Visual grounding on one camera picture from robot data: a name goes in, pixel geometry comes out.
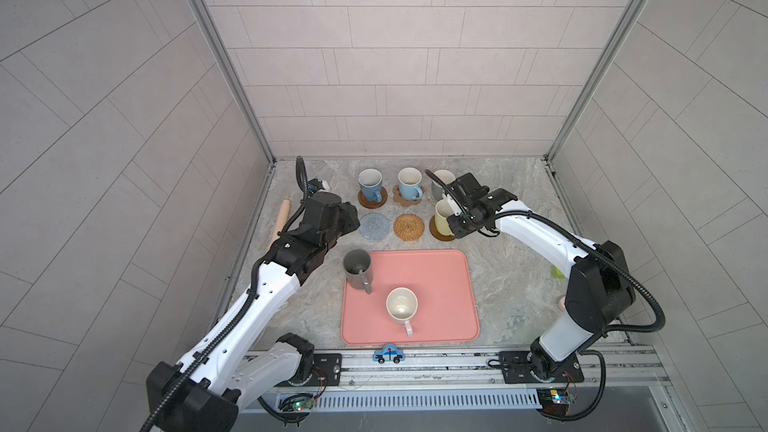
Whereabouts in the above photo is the tan rattan coaster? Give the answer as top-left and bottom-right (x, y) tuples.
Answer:
(393, 214), (425, 242)

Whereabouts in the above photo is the beige wooden rolling pin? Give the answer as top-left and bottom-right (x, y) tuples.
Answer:
(269, 199), (291, 244)

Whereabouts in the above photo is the circuit board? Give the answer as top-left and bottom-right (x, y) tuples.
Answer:
(536, 388), (577, 417)
(279, 393), (316, 414)

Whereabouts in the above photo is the cork paw print coaster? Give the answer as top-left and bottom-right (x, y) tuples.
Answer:
(392, 184), (427, 209)

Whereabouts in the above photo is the light blue woven coaster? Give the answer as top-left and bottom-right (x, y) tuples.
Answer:
(358, 213), (391, 241)

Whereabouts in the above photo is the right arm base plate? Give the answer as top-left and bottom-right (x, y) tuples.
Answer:
(497, 350), (584, 385)

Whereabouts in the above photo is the blue mug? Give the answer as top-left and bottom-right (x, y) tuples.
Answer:
(398, 167), (424, 201)
(358, 168), (383, 202)

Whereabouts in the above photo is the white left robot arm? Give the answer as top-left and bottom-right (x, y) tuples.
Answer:
(141, 191), (359, 431)

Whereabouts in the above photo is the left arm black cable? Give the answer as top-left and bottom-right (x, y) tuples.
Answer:
(139, 155), (337, 432)

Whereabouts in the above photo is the grey handled white mug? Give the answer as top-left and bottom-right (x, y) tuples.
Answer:
(430, 169), (457, 203)

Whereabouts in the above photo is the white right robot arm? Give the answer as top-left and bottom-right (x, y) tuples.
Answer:
(440, 173), (636, 379)

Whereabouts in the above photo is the grey metal mug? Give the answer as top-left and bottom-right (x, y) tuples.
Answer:
(343, 249), (373, 294)

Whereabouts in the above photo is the aluminium rail frame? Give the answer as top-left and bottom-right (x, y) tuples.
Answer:
(161, 335), (685, 432)

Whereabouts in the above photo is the pink silicone tray mat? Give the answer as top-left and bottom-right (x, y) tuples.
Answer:
(341, 250), (480, 346)

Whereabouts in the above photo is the pink handled white mug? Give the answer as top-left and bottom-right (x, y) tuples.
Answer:
(385, 287), (419, 338)

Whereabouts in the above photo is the brown wooden coaster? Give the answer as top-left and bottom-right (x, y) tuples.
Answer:
(357, 188), (388, 210)
(429, 217), (455, 242)

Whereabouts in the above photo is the left circuit board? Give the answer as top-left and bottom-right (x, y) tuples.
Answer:
(279, 393), (316, 414)

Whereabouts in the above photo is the right circuit board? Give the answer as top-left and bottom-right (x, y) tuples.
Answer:
(536, 388), (577, 417)

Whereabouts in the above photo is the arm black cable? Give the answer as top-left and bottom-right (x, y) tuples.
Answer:
(424, 169), (667, 422)
(139, 155), (337, 432)

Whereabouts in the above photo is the blue toy car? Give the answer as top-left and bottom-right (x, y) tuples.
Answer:
(373, 344), (405, 364)

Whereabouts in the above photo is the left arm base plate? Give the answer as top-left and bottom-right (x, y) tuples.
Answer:
(278, 353), (342, 388)

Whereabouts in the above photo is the green small cube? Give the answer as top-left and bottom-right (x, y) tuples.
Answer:
(552, 266), (566, 279)

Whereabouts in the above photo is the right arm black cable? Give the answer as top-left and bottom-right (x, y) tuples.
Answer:
(424, 169), (667, 422)

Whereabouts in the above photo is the green handled white mug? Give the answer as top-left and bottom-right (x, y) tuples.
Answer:
(434, 199), (454, 237)

